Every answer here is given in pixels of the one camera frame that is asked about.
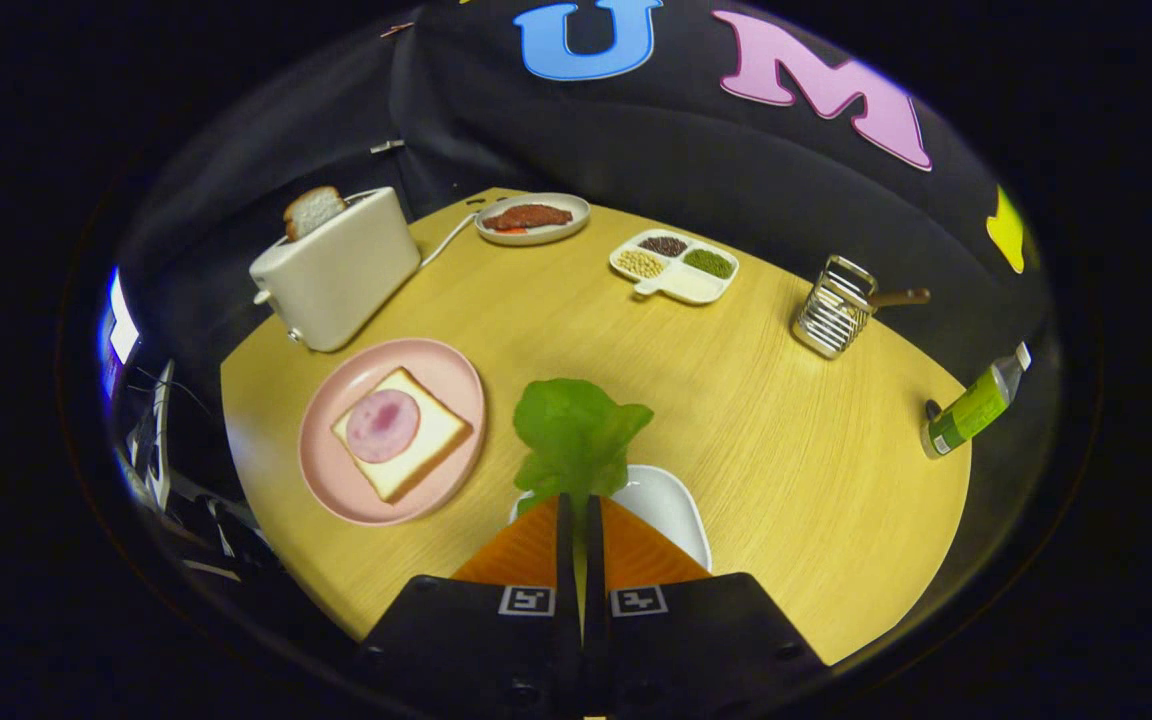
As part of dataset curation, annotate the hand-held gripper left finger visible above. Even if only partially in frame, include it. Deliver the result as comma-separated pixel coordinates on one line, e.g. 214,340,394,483
356,492,577,720

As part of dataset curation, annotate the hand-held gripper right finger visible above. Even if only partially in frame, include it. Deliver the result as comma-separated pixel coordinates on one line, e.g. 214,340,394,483
584,495,832,716

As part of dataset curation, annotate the green lettuce leaf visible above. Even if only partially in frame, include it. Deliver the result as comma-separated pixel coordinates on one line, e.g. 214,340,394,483
513,378,655,521

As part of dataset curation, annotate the toasted bread slice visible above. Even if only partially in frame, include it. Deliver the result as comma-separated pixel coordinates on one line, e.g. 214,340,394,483
283,186,347,242

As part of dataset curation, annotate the white rounded plate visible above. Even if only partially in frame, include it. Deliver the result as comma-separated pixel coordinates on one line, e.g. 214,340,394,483
511,465,713,573

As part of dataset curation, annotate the white bread slice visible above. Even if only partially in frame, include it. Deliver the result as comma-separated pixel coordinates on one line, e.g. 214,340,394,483
331,367,474,504

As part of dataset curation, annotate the pink ham slice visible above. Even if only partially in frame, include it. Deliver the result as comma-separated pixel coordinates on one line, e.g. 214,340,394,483
345,389,422,464

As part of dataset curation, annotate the pink round plate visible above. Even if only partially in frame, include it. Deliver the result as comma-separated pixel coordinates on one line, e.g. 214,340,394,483
298,338,487,527

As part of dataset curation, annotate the white divided bean dish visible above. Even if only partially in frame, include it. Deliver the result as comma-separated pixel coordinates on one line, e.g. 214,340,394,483
609,229,740,306

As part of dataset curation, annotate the white oval meat plate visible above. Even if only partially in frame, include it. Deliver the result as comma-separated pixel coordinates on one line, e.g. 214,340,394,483
474,192,592,247

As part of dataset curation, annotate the brown cooked meat piece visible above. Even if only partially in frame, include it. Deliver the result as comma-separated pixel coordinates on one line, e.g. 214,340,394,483
484,204,574,233

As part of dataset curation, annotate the white toaster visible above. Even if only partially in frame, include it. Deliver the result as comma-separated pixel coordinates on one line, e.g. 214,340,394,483
249,186,423,353

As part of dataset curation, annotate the green label plastic bottle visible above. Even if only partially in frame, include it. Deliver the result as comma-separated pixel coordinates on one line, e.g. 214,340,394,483
921,342,1033,460

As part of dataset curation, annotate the black backdrop cloth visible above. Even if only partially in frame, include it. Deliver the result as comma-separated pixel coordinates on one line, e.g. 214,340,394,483
111,0,1052,421

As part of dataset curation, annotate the wire basket with wooden handle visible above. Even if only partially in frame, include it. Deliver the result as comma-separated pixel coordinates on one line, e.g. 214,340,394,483
792,255,933,360

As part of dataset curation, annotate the white toaster cable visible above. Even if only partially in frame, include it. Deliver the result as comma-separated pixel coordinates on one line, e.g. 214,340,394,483
420,210,482,269

